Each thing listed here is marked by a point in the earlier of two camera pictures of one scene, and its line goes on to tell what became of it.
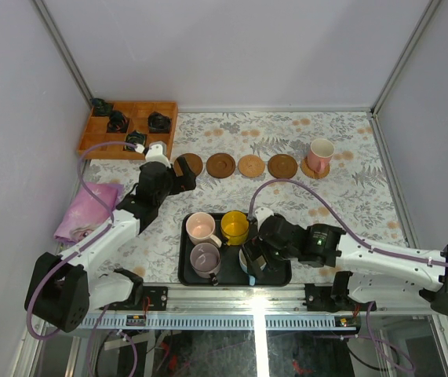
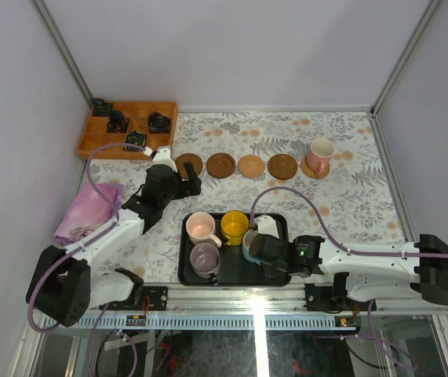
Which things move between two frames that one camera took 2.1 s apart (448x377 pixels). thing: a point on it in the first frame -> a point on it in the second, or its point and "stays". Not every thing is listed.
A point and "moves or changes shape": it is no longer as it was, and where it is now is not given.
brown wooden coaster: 194,162 stays
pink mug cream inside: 320,155 stays
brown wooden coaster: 282,166 stays
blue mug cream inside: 259,261 moves or changes shape
